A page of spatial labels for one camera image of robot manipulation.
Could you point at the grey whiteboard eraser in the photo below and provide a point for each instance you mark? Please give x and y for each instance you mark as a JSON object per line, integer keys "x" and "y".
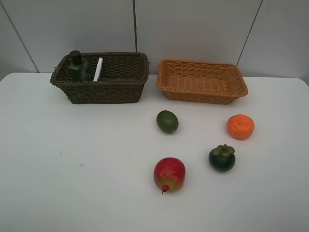
{"x": 111, "y": 79}

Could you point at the dark mangosteen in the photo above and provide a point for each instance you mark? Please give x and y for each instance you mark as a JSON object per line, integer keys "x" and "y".
{"x": 222, "y": 158}

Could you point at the white marker with red caps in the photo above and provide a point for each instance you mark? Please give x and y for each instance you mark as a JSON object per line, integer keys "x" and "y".
{"x": 98, "y": 69}

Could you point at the green lime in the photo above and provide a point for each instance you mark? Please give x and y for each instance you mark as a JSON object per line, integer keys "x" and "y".
{"x": 167, "y": 121}

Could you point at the red pomegranate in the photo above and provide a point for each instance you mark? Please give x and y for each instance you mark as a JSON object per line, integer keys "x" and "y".
{"x": 169, "y": 174}

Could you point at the dark green pump bottle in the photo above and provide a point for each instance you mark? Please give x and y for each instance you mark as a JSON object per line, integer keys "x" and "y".
{"x": 79, "y": 67}

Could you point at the dark brown wicker basket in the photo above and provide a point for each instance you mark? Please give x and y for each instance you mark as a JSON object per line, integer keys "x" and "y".
{"x": 127, "y": 65}

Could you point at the orange tangerine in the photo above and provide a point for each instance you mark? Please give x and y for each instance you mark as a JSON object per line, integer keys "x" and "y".
{"x": 240, "y": 126}

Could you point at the orange wicker basket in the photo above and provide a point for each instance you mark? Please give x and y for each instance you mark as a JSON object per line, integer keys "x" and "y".
{"x": 205, "y": 82}

